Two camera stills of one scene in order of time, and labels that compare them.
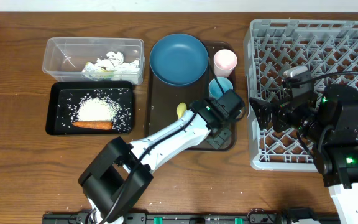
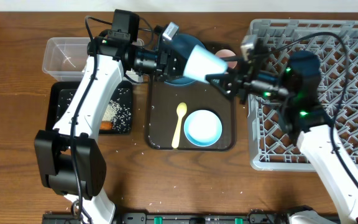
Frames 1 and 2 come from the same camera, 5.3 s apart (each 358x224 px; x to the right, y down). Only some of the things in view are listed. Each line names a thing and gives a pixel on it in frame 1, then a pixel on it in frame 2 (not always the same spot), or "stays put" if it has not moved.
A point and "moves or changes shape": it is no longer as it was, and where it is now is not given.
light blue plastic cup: x=215 y=91 moves or changes shape
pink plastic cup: x=225 y=60 stays put
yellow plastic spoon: x=181 y=109 stays put
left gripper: x=218 y=144 -> x=172 y=56
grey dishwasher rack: x=337 y=52 stays put
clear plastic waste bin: x=94 y=60 stays put
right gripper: x=282 y=109 -> x=243 y=83
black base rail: x=260 y=216 stays put
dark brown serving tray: x=163 y=99 stays put
